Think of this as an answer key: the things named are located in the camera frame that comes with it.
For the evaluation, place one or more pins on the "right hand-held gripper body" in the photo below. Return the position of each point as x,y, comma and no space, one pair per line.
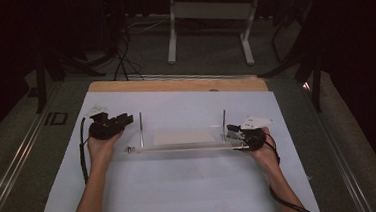
254,138

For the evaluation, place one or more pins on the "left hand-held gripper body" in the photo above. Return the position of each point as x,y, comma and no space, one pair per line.
104,130

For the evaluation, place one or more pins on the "clear acrylic rack with rods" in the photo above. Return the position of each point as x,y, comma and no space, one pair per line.
185,148

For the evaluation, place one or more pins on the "person's left hand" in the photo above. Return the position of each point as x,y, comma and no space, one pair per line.
100,150

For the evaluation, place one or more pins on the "person's right hand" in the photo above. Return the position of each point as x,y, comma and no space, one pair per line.
268,155

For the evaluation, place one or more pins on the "white paper sheet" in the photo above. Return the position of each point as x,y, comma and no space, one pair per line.
181,183

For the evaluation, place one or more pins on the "aluminium frame rail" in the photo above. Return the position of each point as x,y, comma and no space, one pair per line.
342,162
11,171

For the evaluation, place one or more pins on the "white metal table frame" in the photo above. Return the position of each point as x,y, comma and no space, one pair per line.
209,11

